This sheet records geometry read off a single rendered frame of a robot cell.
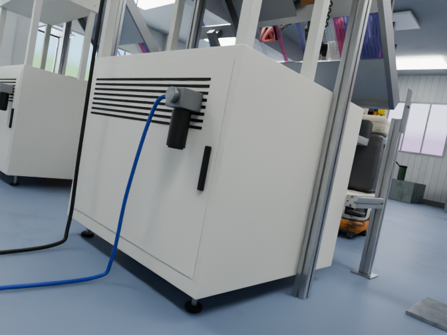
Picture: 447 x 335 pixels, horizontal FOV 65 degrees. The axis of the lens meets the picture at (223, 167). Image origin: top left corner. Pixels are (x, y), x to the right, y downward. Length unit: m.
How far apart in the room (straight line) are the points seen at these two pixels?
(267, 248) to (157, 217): 0.30
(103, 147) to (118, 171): 0.12
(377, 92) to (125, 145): 1.04
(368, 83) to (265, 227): 0.88
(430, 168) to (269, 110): 8.81
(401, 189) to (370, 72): 6.99
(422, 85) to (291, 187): 9.11
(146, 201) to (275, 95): 0.42
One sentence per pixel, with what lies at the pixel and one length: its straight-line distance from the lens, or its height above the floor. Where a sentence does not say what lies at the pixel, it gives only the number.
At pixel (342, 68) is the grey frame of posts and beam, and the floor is 0.69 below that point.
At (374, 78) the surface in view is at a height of 0.79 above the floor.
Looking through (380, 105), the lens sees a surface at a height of 0.69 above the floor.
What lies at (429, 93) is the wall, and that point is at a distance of 9.89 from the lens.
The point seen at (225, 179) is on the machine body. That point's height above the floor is 0.33.
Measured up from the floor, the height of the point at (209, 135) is 0.42.
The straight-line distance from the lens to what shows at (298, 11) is 1.58.
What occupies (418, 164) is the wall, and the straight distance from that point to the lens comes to 9.62.
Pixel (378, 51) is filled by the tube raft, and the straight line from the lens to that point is 1.52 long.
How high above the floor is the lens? 0.40
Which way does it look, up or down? 3 degrees down
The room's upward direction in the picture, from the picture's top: 11 degrees clockwise
